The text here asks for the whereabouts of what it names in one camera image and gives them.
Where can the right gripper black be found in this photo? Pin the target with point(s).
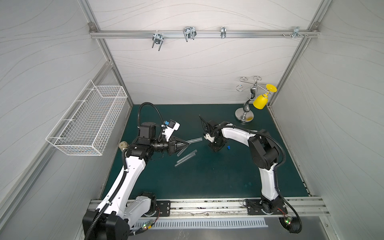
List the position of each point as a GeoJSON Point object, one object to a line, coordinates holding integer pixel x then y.
{"type": "Point", "coordinates": [210, 128]}

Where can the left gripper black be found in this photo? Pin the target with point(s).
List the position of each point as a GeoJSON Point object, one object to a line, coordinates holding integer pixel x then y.
{"type": "Point", "coordinates": [172, 146]}

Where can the clear test tube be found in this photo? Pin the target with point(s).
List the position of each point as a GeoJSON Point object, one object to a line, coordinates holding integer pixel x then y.
{"type": "Point", "coordinates": [181, 151]}
{"type": "Point", "coordinates": [176, 165]}
{"type": "Point", "coordinates": [192, 141]}
{"type": "Point", "coordinates": [188, 156]}

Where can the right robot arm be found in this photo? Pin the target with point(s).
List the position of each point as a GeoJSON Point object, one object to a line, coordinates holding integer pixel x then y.
{"type": "Point", "coordinates": [268, 155]}

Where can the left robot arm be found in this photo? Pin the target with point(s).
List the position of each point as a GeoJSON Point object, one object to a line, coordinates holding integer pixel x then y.
{"type": "Point", "coordinates": [114, 218]}

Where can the green table mat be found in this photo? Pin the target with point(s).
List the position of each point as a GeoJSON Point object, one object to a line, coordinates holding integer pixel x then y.
{"type": "Point", "coordinates": [223, 174]}

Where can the chrome cup holder stand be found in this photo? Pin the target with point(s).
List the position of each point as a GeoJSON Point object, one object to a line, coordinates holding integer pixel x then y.
{"type": "Point", "coordinates": [244, 114]}

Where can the beige red round object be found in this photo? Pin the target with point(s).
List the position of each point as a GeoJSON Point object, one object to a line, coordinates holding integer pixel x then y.
{"type": "Point", "coordinates": [123, 146]}

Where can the metal clamp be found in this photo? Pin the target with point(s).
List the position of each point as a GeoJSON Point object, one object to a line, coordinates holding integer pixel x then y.
{"type": "Point", "coordinates": [158, 39]}
{"type": "Point", "coordinates": [295, 34]}
{"type": "Point", "coordinates": [223, 32]}
{"type": "Point", "coordinates": [189, 33]}

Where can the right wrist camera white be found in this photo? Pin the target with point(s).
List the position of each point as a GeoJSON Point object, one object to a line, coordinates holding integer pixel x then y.
{"type": "Point", "coordinates": [209, 137]}

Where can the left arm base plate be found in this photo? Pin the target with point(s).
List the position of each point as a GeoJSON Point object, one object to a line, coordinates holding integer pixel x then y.
{"type": "Point", "coordinates": [162, 208]}

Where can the white slotted cable duct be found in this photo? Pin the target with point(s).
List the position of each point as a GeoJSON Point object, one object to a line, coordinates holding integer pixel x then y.
{"type": "Point", "coordinates": [223, 223]}

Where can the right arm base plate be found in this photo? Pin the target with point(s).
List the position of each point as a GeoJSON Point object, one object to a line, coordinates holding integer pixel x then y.
{"type": "Point", "coordinates": [265, 207]}

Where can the white wire basket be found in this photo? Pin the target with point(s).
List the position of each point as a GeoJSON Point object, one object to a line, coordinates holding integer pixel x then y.
{"type": "Point", "coordinates": [85, 128]}

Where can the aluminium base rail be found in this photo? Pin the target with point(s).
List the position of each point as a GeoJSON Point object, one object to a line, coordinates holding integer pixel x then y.
{"type": "Point", "coordinates": [233, 208]}

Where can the aluminium crossbar rail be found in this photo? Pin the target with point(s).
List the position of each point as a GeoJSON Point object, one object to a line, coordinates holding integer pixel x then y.
{"type": "Point", "coordinates": [201, 34]}

